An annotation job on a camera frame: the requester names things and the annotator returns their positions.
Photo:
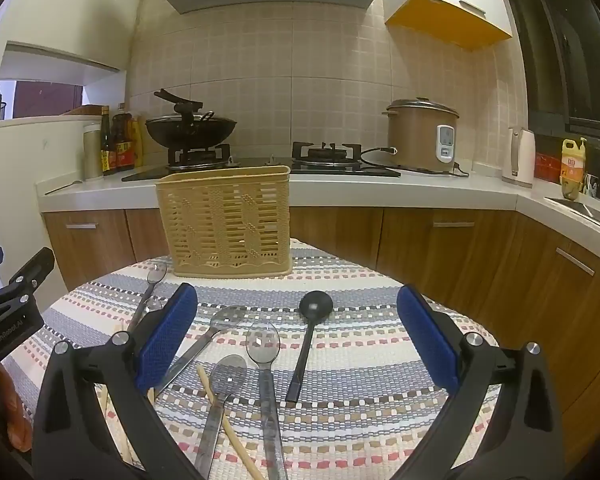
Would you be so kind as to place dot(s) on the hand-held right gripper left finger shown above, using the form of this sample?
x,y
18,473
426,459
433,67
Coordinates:
x,y
165,340

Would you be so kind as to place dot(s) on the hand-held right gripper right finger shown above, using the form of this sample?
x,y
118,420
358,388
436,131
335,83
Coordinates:
x,y
427,345

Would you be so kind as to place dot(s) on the metal spoon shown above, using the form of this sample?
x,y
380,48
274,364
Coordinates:
x,y
227,317
228,375

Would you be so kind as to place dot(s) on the small steel spoon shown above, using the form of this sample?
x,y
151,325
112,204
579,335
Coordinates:
x,y
156,272

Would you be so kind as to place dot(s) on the clear plastic spoon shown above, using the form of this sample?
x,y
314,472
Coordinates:
x,y
262,342

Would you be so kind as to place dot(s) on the wooden chopstick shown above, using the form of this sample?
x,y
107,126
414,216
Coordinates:
x,y
230,430

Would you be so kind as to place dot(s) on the black plastic ladle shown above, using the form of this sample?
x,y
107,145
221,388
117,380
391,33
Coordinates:
x,y
316,305

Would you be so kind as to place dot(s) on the beige plastic utensil basket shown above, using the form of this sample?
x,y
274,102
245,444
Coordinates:
x,y
220,220

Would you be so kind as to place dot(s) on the striped woven tablecloth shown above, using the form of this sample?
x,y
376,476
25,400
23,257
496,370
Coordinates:
x,y
370,310

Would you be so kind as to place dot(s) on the orange plastic packet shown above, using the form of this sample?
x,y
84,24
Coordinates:
x,y
17,410

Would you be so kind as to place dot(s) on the wooden base cabinets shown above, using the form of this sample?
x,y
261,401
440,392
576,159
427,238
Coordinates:
x,y
455,250

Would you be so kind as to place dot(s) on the metal utensil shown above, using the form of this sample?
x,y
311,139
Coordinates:
x,y
65,186

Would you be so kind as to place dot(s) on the white canister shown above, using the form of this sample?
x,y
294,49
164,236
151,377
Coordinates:
x,y
92,152

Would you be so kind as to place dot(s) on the white kitchen countertop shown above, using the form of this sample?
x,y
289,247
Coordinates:
x,y
430,192

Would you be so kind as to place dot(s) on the dark sauce bottle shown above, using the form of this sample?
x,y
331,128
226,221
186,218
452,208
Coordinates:
x,y
107,155

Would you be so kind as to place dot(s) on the black gas stove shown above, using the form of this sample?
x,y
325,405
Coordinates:
x,y
340,170

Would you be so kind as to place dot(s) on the white electric kettle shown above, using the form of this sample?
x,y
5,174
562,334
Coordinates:
x,y
520,160

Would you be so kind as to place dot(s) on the black wok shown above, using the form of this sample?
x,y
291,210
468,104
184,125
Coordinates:
x,y
190,134

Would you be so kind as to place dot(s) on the steel sink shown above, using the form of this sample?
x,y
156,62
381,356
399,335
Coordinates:
x,y
590,212

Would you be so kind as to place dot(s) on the glass jar with lid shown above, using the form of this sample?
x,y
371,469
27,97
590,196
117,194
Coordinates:
x,y
410,135

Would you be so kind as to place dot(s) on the red packet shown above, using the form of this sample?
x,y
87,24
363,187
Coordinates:
x,y
547,167

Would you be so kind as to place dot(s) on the yellow oil bottle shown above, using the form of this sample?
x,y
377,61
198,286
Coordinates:
x,y
572,165

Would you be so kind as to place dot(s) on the dark window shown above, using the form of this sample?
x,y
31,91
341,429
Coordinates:
x,y
555,60

